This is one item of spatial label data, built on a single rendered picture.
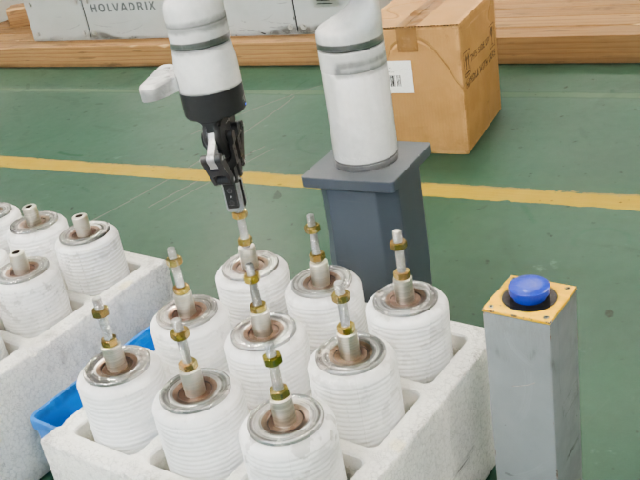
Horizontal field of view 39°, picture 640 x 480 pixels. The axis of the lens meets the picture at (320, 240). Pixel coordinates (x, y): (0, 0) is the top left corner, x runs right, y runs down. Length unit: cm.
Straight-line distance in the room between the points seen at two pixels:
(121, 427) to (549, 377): 46
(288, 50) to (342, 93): 175
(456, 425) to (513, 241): 69
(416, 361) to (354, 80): 40
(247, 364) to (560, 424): 33
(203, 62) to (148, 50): 227
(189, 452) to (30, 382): 39
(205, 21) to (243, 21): 210
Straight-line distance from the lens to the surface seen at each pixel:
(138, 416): 102
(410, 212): 130
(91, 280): 137
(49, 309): 131
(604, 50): 261
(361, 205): 127
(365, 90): 123
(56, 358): 130
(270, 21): 307
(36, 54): 368
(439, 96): 204
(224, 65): 104
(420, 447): 97
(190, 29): 103
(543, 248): 165
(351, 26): 121
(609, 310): 147
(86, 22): 356
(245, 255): 115
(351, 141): 125
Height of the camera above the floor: 78
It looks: 26 degrees down
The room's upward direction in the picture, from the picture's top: 10 degrees counter-clockwise
